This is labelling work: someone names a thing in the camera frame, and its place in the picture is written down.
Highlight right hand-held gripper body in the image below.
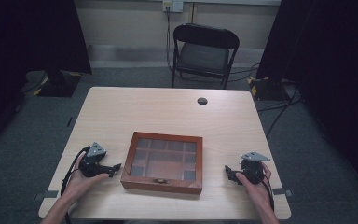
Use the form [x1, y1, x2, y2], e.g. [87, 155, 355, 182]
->
[238, 151, 271, 185]

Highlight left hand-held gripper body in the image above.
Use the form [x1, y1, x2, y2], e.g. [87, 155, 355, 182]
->
[78, 141, 110, 178]

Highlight wooden box with glass lid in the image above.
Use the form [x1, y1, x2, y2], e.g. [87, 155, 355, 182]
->
[119, 131, 204, 196]

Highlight person's right hand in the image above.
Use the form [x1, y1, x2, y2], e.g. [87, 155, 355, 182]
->
[235, 161, 273, 213]

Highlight person's left hand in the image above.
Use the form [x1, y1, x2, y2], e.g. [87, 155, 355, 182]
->
[62, 151, 110, 204]

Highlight grey tape strip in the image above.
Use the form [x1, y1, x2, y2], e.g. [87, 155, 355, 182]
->
[33, 189, 60, 201]
[272, 187, 294, 198]

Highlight black stand base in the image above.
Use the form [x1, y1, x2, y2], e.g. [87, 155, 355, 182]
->
[247, 76, 291, 102]
[33, 70, 84, 98]

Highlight black folding chair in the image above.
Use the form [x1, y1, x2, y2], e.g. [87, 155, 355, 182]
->
[171, 22, 241, 91]

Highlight black curtain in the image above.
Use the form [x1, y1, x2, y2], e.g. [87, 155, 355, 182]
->
[0, 0, 93, 157]
[255, 0, 358, 200]

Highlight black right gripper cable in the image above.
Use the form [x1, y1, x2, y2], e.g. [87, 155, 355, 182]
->
[260, 176, 276, 213]

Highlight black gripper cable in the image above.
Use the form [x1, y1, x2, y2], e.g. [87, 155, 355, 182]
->
[260, 176, 276, 213]
[60, 145, 91, 224]

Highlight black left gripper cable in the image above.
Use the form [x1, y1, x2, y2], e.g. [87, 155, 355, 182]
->
[60, 145, 91, 224]

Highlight black floor cables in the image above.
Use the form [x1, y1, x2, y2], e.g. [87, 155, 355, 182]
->
[229, 62, 306, 139]

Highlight black wall socket cable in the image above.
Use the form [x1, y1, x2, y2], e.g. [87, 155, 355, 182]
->
[165, 6, 181, 76]

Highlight white wall socket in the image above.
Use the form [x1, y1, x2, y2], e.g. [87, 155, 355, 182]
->
[162, 0, 185, 14]

